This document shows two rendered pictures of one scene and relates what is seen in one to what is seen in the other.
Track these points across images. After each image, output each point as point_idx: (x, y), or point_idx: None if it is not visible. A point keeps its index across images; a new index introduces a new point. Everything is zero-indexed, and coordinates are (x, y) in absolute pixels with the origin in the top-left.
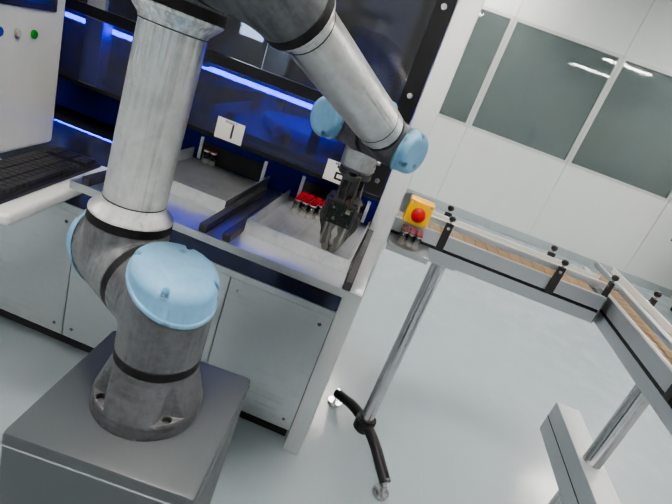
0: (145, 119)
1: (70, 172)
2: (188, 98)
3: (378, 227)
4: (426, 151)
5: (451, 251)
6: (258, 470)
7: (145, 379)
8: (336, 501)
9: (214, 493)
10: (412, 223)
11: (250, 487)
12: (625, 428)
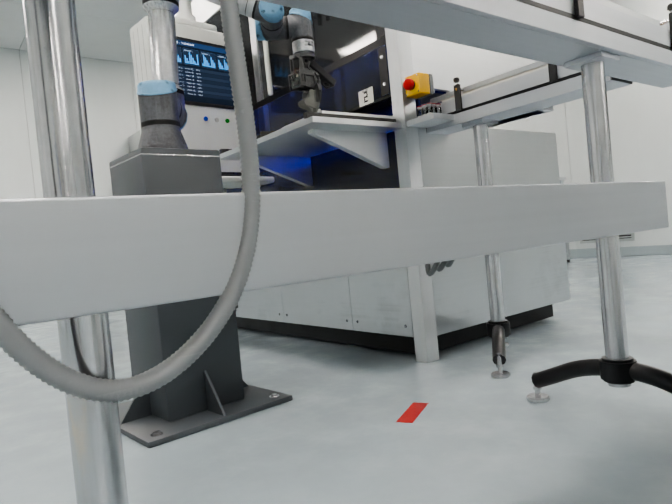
0: (152, 44)
1: (240, 174)
2: (165, 31)
3: (397, 114)
4: None
5: (468, 105)
6: (382, 367)
7: (144, 125)
8: (442, 377)
9: (334, 372)
10: (411, 94)
11: (366, 371)
12: (592, 118)
